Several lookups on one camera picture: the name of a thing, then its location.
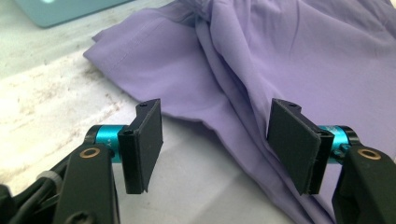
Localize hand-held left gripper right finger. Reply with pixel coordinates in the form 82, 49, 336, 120
266, 98, 361, 197

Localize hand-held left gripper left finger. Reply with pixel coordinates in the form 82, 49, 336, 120
84, 98, 164, 195

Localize purple shorts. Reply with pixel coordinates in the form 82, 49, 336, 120
82, 0, 396, 224

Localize light blue plastic basket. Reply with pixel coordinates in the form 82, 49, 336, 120
13, 0, 135, 29

